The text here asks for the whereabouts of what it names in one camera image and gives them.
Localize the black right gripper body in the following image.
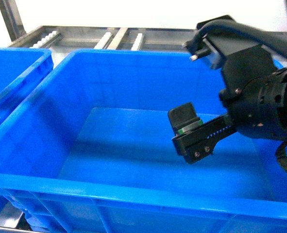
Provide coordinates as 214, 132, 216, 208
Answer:
219, 46, 287, 141

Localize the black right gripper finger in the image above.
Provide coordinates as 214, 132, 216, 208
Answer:
172, 114, 236, 164

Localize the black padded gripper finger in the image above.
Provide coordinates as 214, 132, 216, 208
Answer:
168, 102, 203, 136

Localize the large blue plastic crate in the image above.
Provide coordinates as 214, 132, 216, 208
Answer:
0, 50, 287, 233

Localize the metal roller rack shelf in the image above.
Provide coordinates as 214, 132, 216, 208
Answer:
0, 0, 200, 233

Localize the left blue plastic crate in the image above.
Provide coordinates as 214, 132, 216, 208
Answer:
0, 47, 54, 214

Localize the black camera cable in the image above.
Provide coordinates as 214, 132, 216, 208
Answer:
182, 19, 287, 64

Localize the blue black wrist camera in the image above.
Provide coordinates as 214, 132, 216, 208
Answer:
191, 28, 263, 69

